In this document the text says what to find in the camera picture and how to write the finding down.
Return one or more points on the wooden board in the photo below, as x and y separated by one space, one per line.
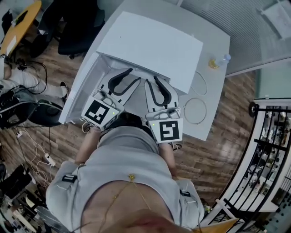
216 226

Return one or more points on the small yellow object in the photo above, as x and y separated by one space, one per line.
213 64

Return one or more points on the black office chair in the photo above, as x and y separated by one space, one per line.
77 34

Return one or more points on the black round appliance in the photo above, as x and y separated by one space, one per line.
18 109

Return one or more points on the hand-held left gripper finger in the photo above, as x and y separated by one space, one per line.
130 92
106 78

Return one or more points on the person's grey top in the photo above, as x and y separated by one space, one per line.
127 154

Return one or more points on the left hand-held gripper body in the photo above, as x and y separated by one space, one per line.
100 113

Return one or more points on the white power strip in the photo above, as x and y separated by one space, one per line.
50 160

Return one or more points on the person's right forearm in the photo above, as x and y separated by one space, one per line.
168 157

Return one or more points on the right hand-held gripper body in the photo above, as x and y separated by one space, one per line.
168 132

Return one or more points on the yellow round table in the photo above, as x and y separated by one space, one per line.
22 25

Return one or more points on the person's left forearm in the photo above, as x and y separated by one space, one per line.
87 145

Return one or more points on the white microwave oven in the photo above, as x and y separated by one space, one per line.
150 45

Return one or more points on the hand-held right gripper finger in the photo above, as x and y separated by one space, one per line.
175 95
150 100

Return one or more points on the black white floor fan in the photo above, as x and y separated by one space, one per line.
48 111

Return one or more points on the dark marble round table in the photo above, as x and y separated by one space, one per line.
48 218

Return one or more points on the white curved table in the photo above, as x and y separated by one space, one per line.
213 45

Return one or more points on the small white plug adapter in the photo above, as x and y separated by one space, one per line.
19 134

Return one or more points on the clear plastic bottle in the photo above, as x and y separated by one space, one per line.
224 59

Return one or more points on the black metal shelf rack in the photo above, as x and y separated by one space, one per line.
268 143

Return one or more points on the teal patterned bag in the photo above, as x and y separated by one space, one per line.
207 207

